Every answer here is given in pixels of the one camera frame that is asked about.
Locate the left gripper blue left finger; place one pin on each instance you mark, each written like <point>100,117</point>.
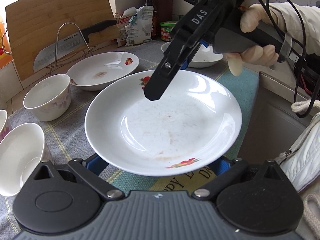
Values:
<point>95,164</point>

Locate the santoku knife black handle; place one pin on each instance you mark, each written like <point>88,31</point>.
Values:
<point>38,62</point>

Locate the orange cooking wine jug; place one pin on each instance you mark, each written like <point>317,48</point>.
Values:
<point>5,57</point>

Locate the white jacket right forearm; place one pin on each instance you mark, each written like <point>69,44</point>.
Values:
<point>289,22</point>

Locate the bamboo cutting board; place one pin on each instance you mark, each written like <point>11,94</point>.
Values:
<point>33,25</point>

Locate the red white food packet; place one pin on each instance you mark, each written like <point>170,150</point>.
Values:
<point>122,22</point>

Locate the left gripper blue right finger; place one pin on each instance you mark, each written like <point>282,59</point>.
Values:
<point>220,166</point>

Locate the white printed food bag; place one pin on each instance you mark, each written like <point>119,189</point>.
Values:
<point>139,28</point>

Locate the white plate with brown stain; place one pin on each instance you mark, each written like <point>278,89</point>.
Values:
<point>98,71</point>

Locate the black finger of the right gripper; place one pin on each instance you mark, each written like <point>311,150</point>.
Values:
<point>169,66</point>

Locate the green lid sauce jar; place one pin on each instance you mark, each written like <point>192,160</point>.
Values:
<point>165,28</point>

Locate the white quilted jacket body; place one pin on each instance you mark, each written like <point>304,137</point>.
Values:
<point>301,166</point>

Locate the metal wire rack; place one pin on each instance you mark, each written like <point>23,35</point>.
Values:
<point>66,45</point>

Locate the white floral bowl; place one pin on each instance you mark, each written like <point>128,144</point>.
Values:
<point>50,98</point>
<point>5,126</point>

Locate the dark red knife block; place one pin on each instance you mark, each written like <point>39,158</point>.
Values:
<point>164,8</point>

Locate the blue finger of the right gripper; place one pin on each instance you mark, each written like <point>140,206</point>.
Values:
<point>186,61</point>

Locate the black device on counter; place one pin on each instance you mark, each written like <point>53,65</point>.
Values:
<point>306,72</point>

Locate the dark soy sauce bottle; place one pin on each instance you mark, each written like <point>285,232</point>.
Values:
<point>154,29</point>

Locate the large white floral plate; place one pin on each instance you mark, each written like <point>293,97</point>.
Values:
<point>194,123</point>

